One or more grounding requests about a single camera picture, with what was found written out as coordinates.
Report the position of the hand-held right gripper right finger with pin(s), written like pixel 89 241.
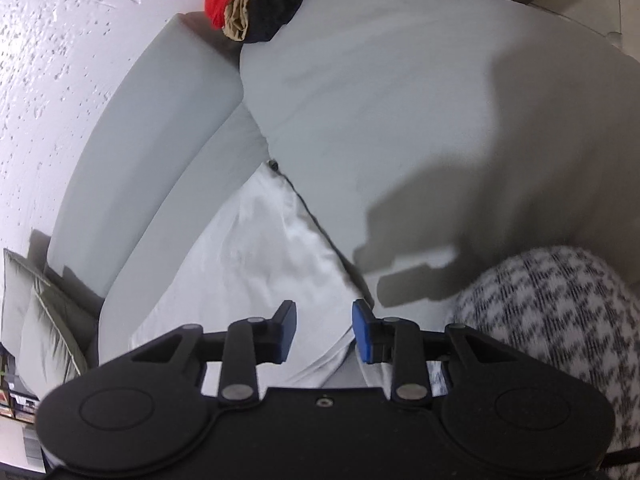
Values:
pixel 361 335

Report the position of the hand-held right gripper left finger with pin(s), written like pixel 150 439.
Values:
pixel 288 335

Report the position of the light grey shirt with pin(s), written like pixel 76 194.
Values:
pixel 260 260

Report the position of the black folded clothes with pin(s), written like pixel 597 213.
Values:
pixel 280 0

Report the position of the person's houndstooth trouser leg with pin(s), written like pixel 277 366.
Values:
pixel 550 320

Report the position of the grey sofa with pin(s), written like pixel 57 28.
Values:
pixel 400 110

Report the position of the grey throw cushion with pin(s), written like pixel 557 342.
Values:
pixel 50 340
pixel 17 290

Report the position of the dark cluttered shelf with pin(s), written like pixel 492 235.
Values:
pixel 17 400

